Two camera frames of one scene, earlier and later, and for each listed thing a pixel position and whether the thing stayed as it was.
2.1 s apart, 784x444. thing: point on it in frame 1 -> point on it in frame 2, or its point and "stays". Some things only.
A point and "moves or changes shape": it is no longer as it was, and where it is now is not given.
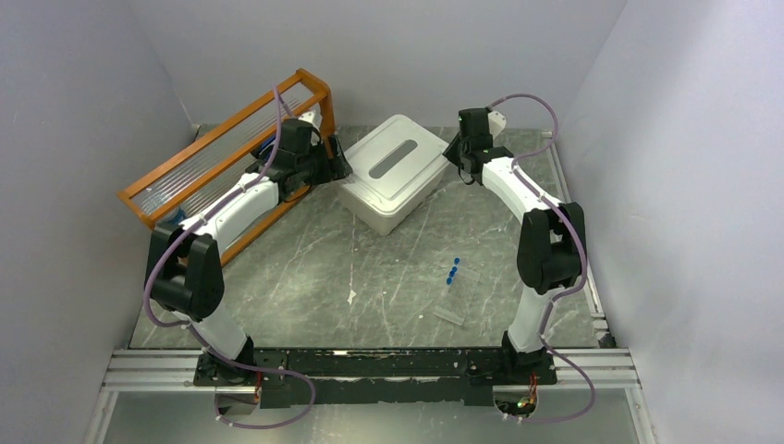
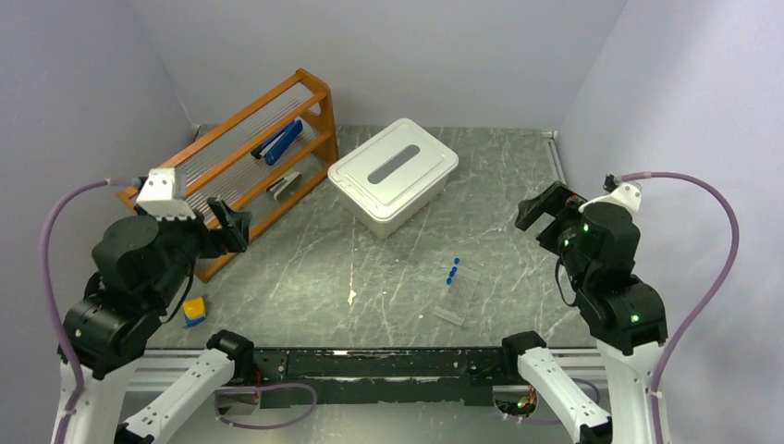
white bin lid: [392, 163] stays
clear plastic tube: [457, 297] stays
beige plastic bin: [386, 220] moves or changes shape
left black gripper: [335, 168] -> [232, 237]
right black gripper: [451, 154] -> [553, 200]
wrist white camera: [496, 122] -> [627, 194]
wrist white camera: [315, 118] -> [164, 194]
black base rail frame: [376, 376] stays
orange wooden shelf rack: [227, 148] stays
